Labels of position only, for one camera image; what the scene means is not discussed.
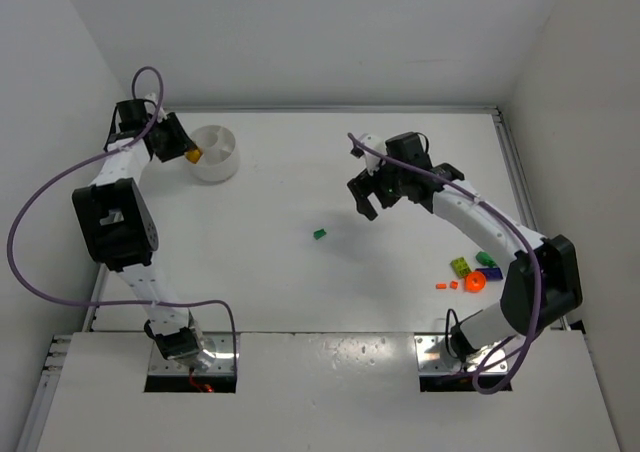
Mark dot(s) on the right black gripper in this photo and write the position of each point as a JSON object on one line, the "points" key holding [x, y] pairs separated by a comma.
{"points": [[372, 188]]}

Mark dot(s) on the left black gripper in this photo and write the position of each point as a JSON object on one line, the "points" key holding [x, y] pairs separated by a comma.
{"points": [[177, 142]]}

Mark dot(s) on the yellow lego brick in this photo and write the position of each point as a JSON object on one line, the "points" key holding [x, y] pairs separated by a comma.
{"points": [[193, 155]]}

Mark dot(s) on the small green lego piece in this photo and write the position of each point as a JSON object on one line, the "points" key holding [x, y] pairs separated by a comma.
{"points": [[318, 234]]}

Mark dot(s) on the lime green lego brick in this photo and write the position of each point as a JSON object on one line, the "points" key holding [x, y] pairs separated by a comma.
{"points": [[461, 267]]}

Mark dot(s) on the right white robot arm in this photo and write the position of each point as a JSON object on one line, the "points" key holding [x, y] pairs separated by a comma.
{"points": [[541, 274]]}

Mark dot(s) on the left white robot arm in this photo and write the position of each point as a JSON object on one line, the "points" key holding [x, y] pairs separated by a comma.
{"points": [[118, 228]]}

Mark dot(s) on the white divided round container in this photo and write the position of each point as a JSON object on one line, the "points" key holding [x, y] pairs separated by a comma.
{"points": [[220, 158]]}

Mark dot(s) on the dark green lego brick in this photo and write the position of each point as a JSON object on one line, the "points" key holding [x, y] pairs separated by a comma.
{"points": [[485, 259]]}

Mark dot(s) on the orange round lego piece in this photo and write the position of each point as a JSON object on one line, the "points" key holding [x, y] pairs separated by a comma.
{"points": [[475, 281]]}

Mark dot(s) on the blue lego brick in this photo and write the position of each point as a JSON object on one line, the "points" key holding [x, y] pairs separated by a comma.
{"points": [[491, 274]]}

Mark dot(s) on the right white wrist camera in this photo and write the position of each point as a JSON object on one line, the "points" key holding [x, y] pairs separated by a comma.
{"points": [[372, 149]]}

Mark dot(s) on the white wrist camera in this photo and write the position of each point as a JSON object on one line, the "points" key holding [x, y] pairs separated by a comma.
{"points": [[151, 97], [372, 149]]}

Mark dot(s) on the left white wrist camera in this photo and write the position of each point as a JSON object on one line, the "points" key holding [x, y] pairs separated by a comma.
{"points": [[151, 97]]}

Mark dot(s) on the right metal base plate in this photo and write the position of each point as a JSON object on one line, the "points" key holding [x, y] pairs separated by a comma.
{"points": [[434, 360]]}

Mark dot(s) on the metal base plate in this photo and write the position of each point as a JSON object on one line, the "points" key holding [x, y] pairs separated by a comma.
{"points": [[434, 360], [215, 360]]}

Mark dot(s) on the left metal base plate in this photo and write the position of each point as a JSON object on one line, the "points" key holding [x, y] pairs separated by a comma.
{"points": [[215, 360]]}

